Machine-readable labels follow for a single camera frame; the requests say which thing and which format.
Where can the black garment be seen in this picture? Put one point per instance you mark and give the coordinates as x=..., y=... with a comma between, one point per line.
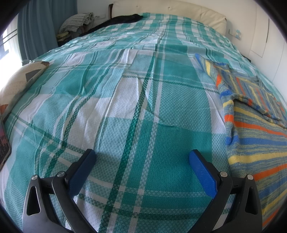
x=121, y=19

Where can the teal plaid bedspread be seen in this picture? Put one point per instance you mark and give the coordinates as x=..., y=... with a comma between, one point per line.
x=134, y=100

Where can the folded knit blanket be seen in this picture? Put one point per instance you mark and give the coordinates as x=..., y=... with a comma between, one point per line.
x=74, y=22

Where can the smartphone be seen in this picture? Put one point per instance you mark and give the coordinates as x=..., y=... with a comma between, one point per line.
x=4, y=145

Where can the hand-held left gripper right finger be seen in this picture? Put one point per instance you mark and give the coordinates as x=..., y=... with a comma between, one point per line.
x=203, y=172

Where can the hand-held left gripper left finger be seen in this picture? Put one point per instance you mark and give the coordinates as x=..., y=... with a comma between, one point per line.
x=81, y=171

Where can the teal curtain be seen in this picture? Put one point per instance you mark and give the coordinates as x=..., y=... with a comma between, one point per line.
x=40, y=26

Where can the patterned cushion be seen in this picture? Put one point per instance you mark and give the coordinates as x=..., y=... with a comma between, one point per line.
x=18, y=83

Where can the dark wooden chair back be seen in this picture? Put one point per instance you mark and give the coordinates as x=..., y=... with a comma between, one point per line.
x=110, y=10

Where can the wall socket plate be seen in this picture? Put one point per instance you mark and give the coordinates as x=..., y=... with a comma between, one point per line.
x=236, y=33

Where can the white wardrobe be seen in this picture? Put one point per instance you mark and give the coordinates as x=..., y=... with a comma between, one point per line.
x=269, y=44

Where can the window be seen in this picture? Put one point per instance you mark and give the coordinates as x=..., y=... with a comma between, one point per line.
x=9, y=47

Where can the cream padded headboard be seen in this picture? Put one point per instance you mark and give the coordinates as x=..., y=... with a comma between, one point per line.
x=179, y=9

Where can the striped knit sweater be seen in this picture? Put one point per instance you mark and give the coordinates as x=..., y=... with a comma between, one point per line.
x=257, y=134

